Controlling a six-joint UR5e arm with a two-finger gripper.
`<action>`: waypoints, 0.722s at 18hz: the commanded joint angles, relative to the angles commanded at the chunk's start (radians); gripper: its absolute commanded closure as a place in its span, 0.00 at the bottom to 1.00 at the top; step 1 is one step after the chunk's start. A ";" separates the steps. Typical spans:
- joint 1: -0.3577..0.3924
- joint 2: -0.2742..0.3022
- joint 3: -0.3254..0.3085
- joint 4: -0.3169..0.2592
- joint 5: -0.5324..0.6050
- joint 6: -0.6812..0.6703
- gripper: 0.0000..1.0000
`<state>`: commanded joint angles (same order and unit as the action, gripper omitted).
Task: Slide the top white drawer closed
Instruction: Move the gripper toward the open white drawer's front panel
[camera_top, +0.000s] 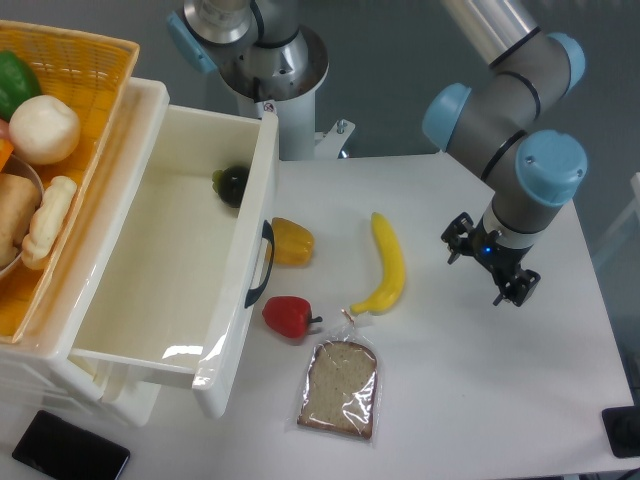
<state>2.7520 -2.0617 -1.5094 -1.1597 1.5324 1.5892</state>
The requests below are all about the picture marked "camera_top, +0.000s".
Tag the white round bun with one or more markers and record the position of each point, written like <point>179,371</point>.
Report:
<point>44,130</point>

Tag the white drawer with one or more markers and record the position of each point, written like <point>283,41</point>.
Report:
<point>174,303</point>

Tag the red toy bell pepper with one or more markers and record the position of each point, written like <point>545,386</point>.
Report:
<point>289,316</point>

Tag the beige toy bread roll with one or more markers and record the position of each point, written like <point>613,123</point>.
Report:
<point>47,222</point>

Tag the white drawer cabinet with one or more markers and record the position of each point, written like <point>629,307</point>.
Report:
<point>41,371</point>

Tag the yellow toy bell pepper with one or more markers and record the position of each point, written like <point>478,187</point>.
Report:
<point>294,244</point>

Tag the yellow toy banana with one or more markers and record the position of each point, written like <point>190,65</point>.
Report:
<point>393,280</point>

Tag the orange wicker basket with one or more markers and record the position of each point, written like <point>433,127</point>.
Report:
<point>70,84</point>

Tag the green toy pepper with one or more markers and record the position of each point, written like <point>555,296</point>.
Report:
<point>18,83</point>

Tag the black smartphone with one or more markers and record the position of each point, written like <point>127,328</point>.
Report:
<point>61,450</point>

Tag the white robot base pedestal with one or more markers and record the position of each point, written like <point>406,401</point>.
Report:
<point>284,81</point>

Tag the brown toy potato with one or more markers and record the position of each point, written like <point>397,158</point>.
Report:
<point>19,200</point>

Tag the dark toy eggplant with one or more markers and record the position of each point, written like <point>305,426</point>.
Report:
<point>230,184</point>

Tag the bagged bread slice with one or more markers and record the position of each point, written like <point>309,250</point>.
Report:
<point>340,391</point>

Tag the metal bowl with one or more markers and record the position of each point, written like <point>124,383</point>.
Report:
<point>17,167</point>

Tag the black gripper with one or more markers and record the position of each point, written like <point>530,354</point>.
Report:
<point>514,283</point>

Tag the black object at edge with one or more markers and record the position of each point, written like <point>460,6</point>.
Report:
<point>622,430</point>

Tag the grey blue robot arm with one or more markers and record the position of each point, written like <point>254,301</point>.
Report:
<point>532,175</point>

